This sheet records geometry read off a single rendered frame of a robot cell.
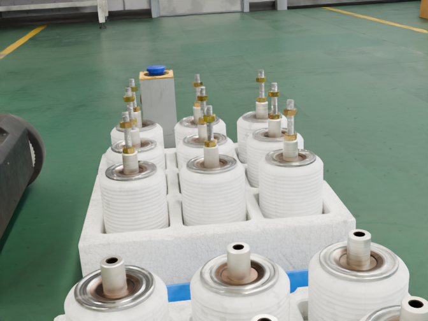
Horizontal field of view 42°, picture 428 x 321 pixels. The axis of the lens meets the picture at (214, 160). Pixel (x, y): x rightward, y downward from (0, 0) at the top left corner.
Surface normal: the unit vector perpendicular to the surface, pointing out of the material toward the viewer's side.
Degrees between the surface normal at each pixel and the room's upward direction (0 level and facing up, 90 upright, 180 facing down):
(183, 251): 90
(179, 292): 88
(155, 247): 90
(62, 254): 0
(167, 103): 90
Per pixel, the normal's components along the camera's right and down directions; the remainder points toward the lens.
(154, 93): 0.10, 0.33
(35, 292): -0.05, -0.94
